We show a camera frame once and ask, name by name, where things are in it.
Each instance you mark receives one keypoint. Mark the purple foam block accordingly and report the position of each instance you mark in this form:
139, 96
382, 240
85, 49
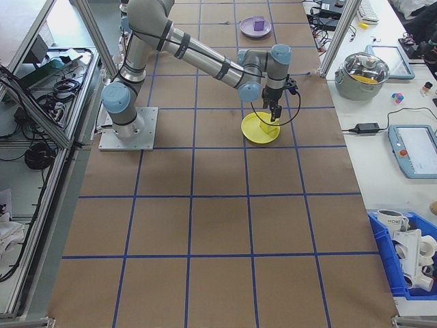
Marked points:
259, 24

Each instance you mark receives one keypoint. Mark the brown object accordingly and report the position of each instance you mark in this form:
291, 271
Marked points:
434, 208

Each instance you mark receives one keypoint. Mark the white mug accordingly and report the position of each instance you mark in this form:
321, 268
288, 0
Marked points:
389, 222

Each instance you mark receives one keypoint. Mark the blue-grey teach pendant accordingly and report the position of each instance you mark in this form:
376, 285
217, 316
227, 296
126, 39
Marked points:
416, 150
392, 61

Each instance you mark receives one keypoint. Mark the small red connectors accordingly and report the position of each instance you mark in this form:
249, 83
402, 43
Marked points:
321, 41

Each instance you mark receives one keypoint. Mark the white plastic pipe fitting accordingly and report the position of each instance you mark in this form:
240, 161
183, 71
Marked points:
413, 253

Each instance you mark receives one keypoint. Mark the aluminium extrusion post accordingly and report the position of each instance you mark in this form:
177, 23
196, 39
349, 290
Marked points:
339, 34

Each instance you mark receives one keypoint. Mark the purple plastic plate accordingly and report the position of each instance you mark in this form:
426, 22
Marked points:
247, 29

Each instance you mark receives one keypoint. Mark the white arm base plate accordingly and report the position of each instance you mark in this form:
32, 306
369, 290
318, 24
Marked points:
147, 136

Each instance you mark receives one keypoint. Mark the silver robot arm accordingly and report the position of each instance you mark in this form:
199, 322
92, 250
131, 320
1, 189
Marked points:
124, 25
201, 56

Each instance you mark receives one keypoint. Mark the small yellow block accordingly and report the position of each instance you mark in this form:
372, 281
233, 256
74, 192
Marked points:
363, 25

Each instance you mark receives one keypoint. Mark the black device with white label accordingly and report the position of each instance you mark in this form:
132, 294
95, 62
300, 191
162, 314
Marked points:
333, 10

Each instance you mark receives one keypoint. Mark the small black box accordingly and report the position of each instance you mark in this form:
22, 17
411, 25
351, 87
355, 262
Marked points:
20, 116

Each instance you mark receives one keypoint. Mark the small bottle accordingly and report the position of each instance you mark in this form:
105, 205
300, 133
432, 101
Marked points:
426, 89

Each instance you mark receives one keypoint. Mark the yellow foam block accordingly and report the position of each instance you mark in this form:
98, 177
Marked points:
266, 129

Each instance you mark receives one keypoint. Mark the white keyboard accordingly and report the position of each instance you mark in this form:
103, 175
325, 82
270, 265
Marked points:
368, 12

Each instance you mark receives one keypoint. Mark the grey pot with glass lid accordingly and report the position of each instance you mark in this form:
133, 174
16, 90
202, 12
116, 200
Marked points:
362, 85

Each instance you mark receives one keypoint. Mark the black power adapter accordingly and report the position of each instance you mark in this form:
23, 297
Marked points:
368, 128

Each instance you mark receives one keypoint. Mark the blue plastic bin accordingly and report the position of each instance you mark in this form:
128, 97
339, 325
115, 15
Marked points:
382, 259

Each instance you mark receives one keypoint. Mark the yellow plastic plate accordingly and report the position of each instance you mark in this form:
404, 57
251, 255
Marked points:
251, 128

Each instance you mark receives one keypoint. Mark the white cloth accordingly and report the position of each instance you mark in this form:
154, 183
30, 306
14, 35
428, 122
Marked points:
10, 235

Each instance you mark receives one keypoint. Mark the colourful toy ball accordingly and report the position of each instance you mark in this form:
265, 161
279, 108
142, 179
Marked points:
397, 98

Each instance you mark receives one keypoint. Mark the grey box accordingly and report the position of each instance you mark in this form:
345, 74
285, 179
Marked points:
37, 51

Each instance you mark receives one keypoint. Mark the V-shaped metal bar frame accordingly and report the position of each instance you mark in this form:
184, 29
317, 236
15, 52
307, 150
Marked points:
35, 239

